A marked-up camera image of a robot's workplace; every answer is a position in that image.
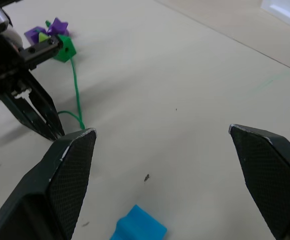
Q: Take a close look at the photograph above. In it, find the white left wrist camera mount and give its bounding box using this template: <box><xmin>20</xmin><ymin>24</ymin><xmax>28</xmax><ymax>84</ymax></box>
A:
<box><xmin>6</xmin><ymin>29</ymin><xmax>23</xmax><ymax>48</ymax></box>

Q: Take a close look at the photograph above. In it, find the white board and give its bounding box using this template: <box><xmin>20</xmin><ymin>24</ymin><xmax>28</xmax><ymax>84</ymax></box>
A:
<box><xmin>259</xmin><ymin>0</ymin><xmax>290</xmax><ymax>29</ymax></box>

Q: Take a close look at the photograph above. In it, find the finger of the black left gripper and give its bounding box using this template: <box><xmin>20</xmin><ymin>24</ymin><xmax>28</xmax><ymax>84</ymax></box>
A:
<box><xmin>24</xmin><ymin>70</ymin><xmax>66</xmax><ymax>139</ymax></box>
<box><xmin>0</xmin><ymin>92</ymin><xmax>58</xmax><ymax>141</ymax></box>

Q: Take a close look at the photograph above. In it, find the purple star block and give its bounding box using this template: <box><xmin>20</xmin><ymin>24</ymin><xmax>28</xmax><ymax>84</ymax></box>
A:
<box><xmin>47</xmin><ymin>17</ymin><xmax>70</xmax><ymax>37</ymax></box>

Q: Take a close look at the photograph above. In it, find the green lace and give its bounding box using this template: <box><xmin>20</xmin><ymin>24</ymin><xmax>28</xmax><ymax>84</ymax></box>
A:
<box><xmin>45</xmin><ymin>20</ymin><xmax>87</xmax><ymax>131</ymax></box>

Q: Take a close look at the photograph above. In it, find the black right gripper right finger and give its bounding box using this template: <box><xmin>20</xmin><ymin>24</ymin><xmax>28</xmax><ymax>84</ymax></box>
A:
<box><xmin>228</xmin><ymin>123</ymin><xmax>290</xmax><ymax>240</ymax></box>

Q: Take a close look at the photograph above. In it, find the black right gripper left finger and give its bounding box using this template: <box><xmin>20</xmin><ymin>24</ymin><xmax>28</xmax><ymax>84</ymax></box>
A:
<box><xmin>0</xmin><ymin>127</ymin><xmax>97</xmax><ymax>240</ymax></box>

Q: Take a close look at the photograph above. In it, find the blue block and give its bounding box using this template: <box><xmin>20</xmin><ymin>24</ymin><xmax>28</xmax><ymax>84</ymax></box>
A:
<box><xmin>111</xmin><ymin>204</ymin><xmax>168</xmax><ymax>240</ymax></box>

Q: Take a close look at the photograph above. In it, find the green cube block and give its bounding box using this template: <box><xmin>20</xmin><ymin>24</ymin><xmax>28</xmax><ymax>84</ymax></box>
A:
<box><xmin>52</xmin><ymin>34</ymin><xmax>77</xmax><ymax>63</ymax></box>

